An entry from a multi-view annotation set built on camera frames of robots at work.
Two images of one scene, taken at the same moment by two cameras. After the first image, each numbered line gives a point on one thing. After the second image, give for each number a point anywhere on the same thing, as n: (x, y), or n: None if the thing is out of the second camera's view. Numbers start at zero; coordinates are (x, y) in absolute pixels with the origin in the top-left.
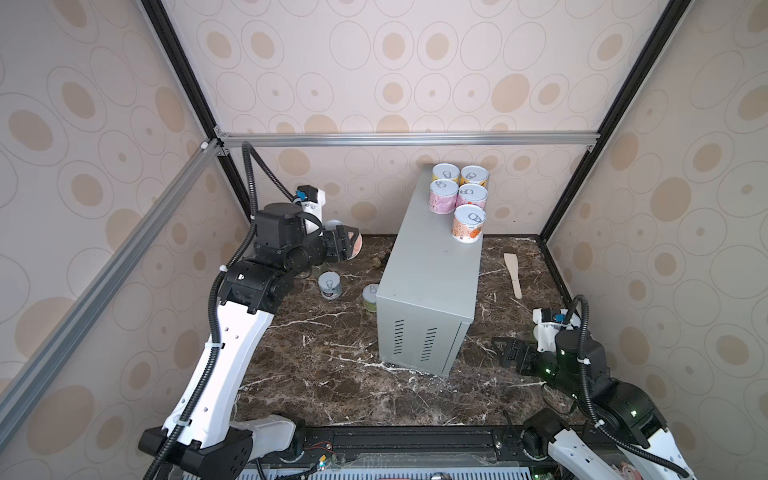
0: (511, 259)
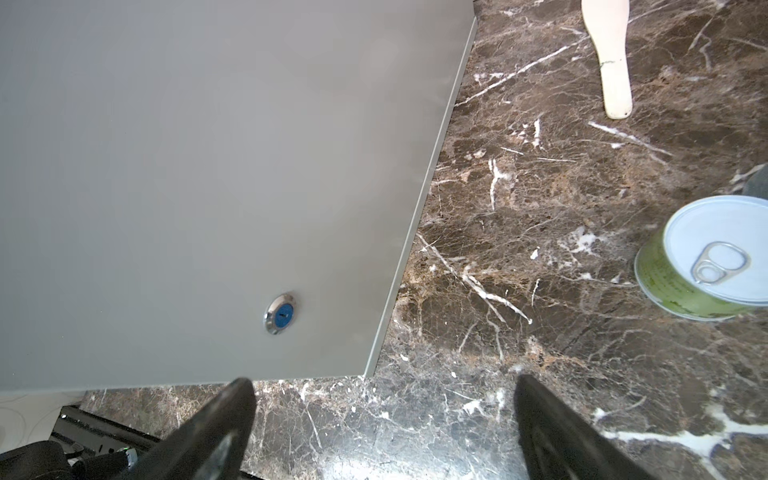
0: (608, 22)
